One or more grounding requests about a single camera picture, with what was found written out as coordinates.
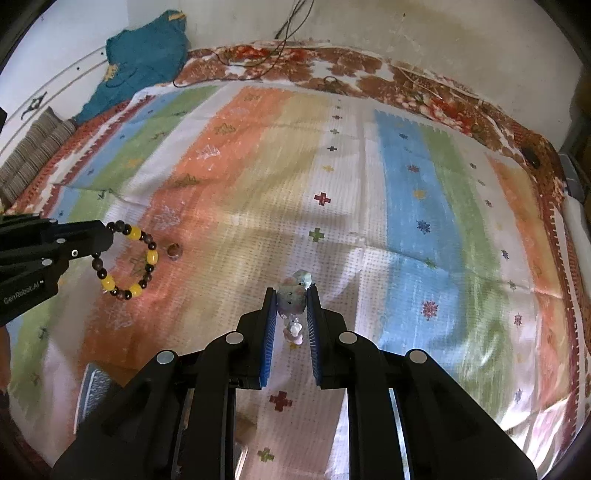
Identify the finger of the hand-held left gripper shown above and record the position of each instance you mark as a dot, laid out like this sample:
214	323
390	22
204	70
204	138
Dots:
83	230
87	249

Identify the striped colourful mat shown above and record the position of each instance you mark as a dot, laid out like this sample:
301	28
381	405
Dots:
369	230

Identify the teal garment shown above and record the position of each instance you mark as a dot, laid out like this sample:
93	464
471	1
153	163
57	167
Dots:
138	55

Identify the grey striped pillow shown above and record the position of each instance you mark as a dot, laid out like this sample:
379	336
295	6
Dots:
32	152

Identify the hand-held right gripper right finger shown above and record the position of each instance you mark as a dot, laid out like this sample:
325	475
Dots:
314	341

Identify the white bed headboard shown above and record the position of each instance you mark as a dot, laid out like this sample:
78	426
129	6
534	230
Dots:
55	87

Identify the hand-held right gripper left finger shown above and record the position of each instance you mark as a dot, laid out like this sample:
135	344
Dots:
269	341

